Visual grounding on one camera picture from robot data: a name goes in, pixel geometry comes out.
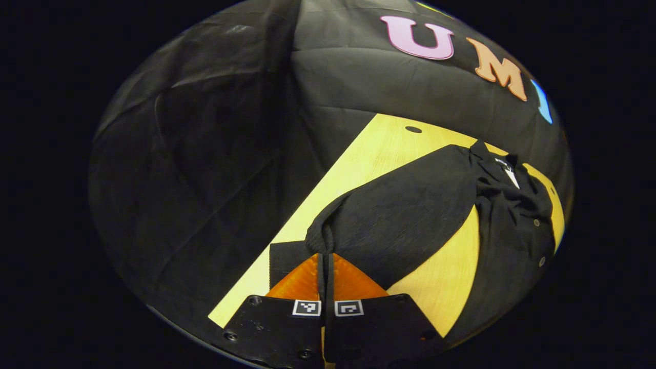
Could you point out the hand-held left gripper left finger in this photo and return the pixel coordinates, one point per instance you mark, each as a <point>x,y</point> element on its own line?
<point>277,328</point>

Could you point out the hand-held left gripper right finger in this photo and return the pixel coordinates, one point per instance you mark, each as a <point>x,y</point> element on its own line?
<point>374,328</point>

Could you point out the black buttoned cardigan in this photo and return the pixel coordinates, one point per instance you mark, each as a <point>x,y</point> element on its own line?
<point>410,205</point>

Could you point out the black backdrop cloth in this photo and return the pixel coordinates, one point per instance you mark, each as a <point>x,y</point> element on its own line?
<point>205,154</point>

